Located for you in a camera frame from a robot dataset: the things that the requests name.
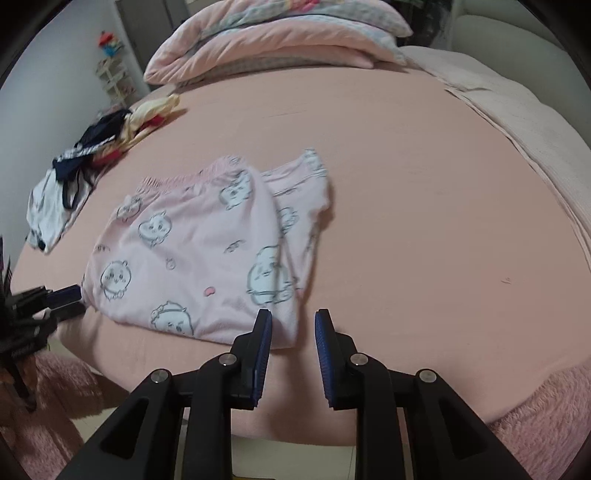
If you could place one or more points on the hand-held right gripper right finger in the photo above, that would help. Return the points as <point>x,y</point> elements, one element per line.
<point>323,350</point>

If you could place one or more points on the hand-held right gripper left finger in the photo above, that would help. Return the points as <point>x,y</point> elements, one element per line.
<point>263,350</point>

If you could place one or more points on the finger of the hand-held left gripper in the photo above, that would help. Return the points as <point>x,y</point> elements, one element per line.
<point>71,311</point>
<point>64,294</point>

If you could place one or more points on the pink cartoon print pants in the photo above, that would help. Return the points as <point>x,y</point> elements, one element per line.
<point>194,258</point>

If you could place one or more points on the pink fluffy rug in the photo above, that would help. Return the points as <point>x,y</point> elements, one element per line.
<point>549,415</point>
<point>60,401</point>

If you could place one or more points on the white and grey garment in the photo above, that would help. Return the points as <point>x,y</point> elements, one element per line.
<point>46,203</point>

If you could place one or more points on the pink bedsheet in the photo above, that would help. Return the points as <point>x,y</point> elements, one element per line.
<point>415,230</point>

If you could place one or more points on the navy garment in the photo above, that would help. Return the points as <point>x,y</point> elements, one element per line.
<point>101,129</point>

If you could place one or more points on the yellow garment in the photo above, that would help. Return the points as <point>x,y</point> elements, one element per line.
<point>152,108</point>

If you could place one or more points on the small storage rack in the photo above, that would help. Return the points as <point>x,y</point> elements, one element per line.
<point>115,78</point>

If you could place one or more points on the colourful toy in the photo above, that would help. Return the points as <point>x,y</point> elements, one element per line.
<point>110,44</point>

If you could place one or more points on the cream blanket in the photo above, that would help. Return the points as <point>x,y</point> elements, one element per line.
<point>521,115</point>

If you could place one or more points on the folded pink quilt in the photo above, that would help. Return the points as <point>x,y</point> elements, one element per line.
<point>277,41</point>

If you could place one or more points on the patterned pillow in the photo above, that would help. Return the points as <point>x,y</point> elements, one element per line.
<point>369,18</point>

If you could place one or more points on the grey-green padded headboard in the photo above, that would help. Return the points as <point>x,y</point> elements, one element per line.
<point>485,27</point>

